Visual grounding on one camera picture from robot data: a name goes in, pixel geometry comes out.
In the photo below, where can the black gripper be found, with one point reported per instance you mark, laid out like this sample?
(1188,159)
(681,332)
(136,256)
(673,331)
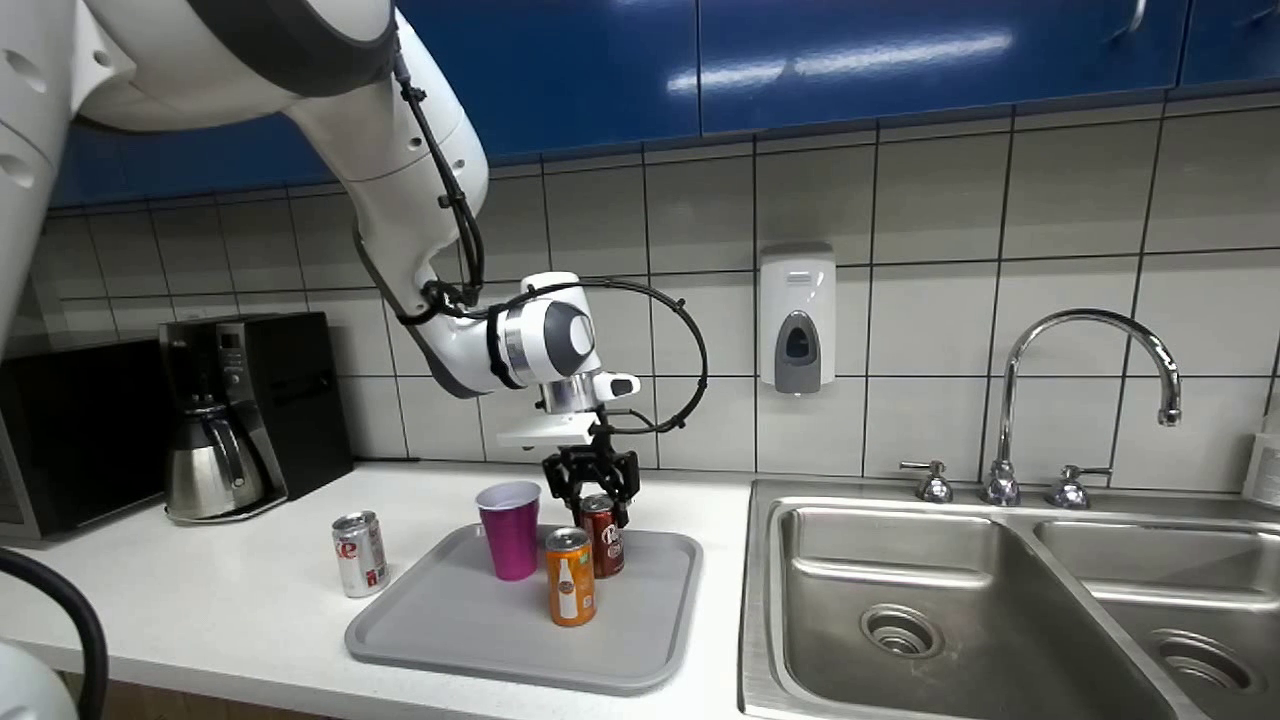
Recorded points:
(611,469)

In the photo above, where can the brown root beer can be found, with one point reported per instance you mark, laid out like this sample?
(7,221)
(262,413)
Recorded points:
(605,535)

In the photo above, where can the orange soda can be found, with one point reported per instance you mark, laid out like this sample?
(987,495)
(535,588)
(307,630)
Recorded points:
(569,579)

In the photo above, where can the silver diet soda can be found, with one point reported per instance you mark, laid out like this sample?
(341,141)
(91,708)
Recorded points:
(356,552)

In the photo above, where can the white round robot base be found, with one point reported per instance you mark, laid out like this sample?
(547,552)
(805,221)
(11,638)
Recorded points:
(64,679)

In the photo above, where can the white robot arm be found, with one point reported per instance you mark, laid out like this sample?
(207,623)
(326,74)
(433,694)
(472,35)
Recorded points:
(385,121)

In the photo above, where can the grey plastic tray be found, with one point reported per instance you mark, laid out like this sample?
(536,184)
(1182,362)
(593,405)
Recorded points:
(451,613)

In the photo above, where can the magenta plastic cup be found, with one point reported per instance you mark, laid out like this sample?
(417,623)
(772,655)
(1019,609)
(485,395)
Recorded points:
(509,528)

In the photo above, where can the stainless steel double sink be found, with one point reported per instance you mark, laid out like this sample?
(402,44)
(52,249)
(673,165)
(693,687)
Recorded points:
(868,606)

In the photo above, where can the black coffee maker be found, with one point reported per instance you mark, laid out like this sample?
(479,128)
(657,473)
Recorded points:
(276,379)

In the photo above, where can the steel coffee carafe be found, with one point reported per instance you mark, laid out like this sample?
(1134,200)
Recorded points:
(211,469)

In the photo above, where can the chrome gooseneck faucet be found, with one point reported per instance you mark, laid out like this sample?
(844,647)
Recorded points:
(1053,430)

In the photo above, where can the blue upper cabinets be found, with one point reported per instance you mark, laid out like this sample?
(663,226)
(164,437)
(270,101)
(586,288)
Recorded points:
(552,79)

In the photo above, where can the black microwave oven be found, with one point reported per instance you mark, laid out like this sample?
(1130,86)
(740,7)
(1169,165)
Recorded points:
(81,437)

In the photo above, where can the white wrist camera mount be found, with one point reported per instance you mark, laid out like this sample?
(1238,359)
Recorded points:
(550,433)

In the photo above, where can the white wall soap dispenser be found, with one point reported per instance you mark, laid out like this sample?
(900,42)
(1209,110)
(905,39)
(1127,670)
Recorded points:
(796,323)

